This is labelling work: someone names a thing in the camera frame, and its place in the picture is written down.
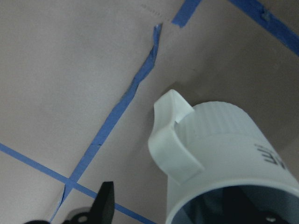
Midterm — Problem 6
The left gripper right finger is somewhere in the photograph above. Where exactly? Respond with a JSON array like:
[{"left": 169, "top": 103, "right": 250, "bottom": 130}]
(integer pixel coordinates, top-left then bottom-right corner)
[{"left": 222, "top": 186, "right": 264, "bottom": 224}]

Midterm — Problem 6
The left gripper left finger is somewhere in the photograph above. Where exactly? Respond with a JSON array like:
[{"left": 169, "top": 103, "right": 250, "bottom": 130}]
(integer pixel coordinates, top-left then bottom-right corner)
[{"left": 90, "top": 182, "right": 115, "bottom": 224}]

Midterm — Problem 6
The white mug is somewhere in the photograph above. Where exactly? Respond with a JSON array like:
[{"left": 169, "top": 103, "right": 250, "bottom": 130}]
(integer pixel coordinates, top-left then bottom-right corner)
[{"left": 148, "top": 90, "right": 299, "bottom": 224}]

